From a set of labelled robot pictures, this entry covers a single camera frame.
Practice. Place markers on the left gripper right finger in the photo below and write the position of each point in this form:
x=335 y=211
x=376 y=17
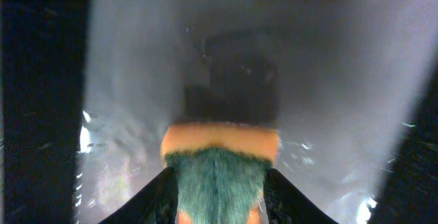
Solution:
x=285 y=204

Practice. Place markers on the black rectangular tray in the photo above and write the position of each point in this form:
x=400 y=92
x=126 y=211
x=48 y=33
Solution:
x=90 y=87

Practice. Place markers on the orange green sponge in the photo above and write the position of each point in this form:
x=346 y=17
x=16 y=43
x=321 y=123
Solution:
x=220 y=170

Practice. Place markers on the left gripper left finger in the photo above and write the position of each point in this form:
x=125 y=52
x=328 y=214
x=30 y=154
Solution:
x=156 y=203

